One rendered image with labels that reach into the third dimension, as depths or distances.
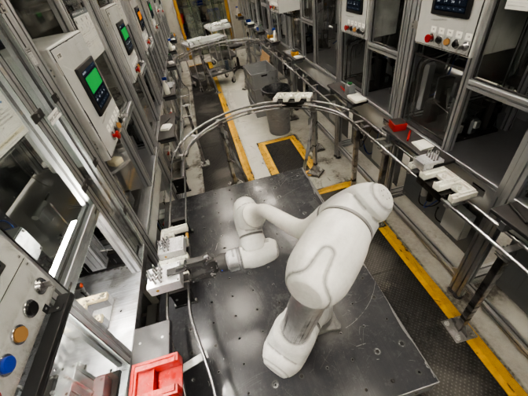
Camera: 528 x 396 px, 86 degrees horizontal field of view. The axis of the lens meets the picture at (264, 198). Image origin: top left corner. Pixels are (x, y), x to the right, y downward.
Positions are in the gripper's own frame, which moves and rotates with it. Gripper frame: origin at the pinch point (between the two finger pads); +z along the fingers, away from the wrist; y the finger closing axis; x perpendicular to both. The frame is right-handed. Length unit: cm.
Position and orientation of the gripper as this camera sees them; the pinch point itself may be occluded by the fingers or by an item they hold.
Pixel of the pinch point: (177, 274)
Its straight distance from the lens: 121.7
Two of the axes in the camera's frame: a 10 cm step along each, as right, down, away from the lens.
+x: 2.3, 6.1, -7.6
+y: -1.2, -7.6, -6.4
